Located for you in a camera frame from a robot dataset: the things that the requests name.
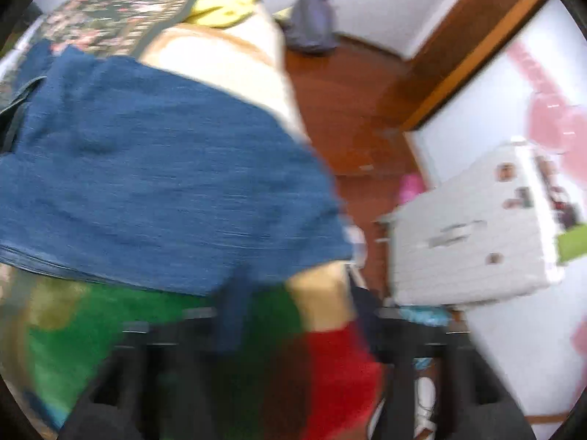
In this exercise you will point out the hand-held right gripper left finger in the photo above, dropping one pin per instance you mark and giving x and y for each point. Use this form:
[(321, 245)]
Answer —
[(133, 376)]

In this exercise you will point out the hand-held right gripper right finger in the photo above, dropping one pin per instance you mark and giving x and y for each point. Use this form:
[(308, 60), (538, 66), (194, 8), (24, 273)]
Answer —
[(406, 376)]

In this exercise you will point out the blue denim jeans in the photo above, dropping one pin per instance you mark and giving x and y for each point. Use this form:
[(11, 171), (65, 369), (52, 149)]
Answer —
[(160, 169)]

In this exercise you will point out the white shoe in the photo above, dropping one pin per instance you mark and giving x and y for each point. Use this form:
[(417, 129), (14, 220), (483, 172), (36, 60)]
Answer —
[(425, 398)]

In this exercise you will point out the white suitcase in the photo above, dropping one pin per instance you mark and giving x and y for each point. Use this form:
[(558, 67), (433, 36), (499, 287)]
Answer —
[(477, 238)]

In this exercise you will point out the pink bottle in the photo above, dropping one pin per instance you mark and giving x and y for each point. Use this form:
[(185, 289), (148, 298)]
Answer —
[(409, 190)]

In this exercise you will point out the green box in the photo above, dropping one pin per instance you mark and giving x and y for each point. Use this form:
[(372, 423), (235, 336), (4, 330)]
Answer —
[(572, 245)]

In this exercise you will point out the grey backpack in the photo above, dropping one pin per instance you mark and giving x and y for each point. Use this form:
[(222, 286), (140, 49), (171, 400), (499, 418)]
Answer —
[(312, 23)]

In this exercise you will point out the dark floral blanket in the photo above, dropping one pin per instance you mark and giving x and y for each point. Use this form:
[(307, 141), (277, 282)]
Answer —
[(119, 4)]

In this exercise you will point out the yellow cloth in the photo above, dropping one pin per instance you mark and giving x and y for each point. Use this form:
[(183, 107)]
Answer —
[(220, 7)]

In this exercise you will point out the brown wooden door frame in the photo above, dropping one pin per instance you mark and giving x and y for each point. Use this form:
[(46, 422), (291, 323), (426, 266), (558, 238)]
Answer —
[(458, 55)]

